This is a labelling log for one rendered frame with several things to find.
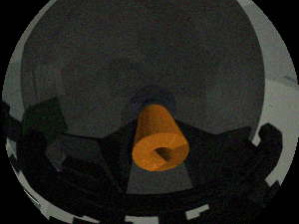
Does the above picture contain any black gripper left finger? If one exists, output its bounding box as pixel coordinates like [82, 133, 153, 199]
[57, 119, 138, 193]

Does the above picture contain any orange knob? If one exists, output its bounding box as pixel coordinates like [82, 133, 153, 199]
[133, 105, 189, 171]

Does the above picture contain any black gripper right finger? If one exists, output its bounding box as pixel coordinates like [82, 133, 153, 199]
[174, 118, 251, 188]

